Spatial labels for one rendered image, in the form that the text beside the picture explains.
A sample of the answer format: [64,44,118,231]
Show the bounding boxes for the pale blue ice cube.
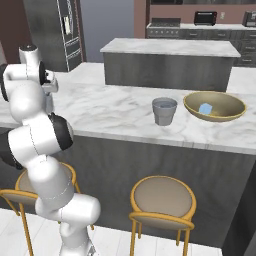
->
[198,102,214,116]

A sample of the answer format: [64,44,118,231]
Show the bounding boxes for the small grey marble-top island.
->
[99,37,242,93]

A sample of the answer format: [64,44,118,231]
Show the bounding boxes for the grey glass of water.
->
[151,96,179,127]

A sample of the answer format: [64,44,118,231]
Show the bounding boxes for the grey run of cupboards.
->
[178,23,256,69]

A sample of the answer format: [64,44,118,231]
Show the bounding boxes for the steel fridge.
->
[22,0,85,73]

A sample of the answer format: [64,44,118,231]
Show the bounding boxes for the yellow stool with beige seat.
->
[0,161,96,256]
[128,175,198,256]

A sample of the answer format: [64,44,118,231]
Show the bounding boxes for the dark wall cupboards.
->
[149,0,256,6]

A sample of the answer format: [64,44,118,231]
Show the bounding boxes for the large grey marble-top island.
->
[0,61,256,250]

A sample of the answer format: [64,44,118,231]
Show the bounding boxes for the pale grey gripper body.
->
[41,82,60,114]

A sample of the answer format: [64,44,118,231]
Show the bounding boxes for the grey hob with oven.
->
[145,17,182,40]

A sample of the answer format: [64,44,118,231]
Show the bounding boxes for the black toaster oven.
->
[193,10,218,27]

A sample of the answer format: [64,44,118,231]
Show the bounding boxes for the golden ice bowl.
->
[182,90,248,123]

